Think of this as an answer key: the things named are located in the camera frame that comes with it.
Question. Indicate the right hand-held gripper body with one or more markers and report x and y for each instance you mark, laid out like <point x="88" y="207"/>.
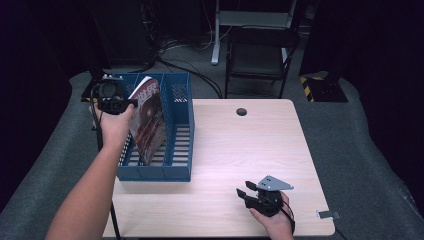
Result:
<point x="266" y="196"/>

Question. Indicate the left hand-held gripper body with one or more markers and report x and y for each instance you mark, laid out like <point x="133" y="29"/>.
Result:
<point x="110" y="96"/>

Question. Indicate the magazine with reddish cover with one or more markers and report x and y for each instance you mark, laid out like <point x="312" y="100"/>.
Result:
<point x="150" y="123"/>

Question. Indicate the blue plastic file rack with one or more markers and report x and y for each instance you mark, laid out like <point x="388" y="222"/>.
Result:
<point x="153" y="174"/>

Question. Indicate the person's right hand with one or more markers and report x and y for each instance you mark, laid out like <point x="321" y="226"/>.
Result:
<point x="276" y="223"/>

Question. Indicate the person's left hand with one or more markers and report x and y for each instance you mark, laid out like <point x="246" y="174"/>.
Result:
<point x="115" y="128"/>

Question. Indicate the white metal stand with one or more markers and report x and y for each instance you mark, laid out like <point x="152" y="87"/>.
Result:
<point x="216" y="36"/>

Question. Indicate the yellow black striped base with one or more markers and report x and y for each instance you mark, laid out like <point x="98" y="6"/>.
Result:
<point x="325" y="88"/>

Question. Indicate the black folding chair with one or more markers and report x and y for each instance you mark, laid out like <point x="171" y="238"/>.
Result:
<point x="260" y="56"/>

